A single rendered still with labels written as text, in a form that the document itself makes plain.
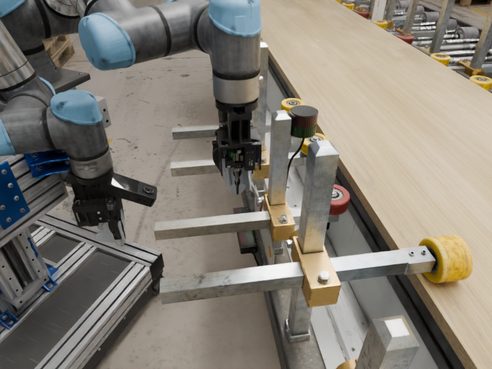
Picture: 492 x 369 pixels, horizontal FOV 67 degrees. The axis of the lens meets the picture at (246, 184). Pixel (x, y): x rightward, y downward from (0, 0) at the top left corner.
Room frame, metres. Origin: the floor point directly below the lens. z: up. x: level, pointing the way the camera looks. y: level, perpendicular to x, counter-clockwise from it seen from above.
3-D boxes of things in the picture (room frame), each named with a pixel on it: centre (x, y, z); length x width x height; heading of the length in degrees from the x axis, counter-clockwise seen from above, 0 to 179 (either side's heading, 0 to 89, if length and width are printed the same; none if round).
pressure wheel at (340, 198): (0.68, -0.20, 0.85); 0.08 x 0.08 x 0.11
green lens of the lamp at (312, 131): (0.71, -0.12, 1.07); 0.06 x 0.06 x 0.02
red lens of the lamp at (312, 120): (0.71, -0.12, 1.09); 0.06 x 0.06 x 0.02
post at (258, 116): (0.95, -0.04, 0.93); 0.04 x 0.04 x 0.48; 9
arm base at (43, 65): (1.05, 0.62, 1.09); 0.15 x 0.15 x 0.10
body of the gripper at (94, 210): (0.60, 0.31, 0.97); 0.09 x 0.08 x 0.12; 99
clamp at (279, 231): (0.68, -0.08, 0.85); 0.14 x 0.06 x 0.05; 9
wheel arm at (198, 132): (1.15, 0.03, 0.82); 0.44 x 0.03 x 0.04; 99
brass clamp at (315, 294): (0.43, -0.11, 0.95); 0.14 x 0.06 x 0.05; 9
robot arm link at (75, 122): (0.60, 0.30, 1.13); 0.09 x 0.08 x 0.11; 106
